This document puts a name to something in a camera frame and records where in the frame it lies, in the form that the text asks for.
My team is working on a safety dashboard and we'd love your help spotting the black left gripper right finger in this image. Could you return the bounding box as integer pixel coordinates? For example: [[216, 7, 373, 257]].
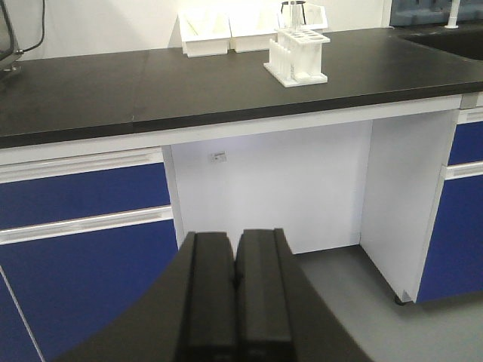
[[235, 229, 370, 361]]

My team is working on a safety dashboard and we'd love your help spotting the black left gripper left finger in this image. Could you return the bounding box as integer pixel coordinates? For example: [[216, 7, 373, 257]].
[[58, 232, 237, 361]]

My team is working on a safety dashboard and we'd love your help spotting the white test tube rack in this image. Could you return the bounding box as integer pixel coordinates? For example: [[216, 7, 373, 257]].
[[263, 28, 331, 87]]

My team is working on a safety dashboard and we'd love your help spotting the blue grey drying rack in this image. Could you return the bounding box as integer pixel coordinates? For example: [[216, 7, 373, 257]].
[[389, 0, 482, 26]]

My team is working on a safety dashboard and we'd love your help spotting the blue cabinet right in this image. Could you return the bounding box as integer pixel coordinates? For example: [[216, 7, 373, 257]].
[[417, 121, 482, 302]]

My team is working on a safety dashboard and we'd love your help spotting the blue drawer front upper left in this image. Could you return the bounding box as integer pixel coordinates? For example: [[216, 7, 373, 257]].
[[1, 163, 171, 229]]

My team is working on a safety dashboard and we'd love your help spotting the white bench support panel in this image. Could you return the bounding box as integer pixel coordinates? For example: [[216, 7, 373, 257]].
[[360, 111, 457, 303]]

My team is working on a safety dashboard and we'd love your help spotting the left white storage bin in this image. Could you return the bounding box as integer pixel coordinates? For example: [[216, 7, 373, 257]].
[[178, 8, 231, 57]]

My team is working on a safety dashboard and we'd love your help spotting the white storage bin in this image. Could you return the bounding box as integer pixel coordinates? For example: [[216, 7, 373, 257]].
[[178, 8, 231, 57], [278, 2, 328, 32], [229, 8, 278, 53]]

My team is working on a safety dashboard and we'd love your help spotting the middle white storage bin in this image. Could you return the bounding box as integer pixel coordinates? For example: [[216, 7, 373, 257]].
[[229, 8, 278, 53]]

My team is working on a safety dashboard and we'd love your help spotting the right white storage bin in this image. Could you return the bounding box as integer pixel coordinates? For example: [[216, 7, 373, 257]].
[[278, 2, 328, 32]]

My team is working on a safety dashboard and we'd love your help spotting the black metal tripod stand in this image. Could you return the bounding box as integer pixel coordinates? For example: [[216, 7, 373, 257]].
[[281, 1, 306, 31]]

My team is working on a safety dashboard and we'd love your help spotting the black lab sink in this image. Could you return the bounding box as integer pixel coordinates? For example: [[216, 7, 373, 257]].
[[402, 29, 482, 60]]

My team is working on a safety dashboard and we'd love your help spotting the white faucet pipe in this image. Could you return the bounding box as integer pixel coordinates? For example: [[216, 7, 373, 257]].
[[445, 0, 460, 29]]

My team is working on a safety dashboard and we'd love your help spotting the metal equipment frame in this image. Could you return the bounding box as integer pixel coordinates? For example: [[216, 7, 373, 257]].
[[0, 0, 21, 73]]

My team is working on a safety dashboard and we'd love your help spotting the black cable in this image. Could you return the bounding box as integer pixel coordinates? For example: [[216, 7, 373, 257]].
[[14, 0, 48, 54]]

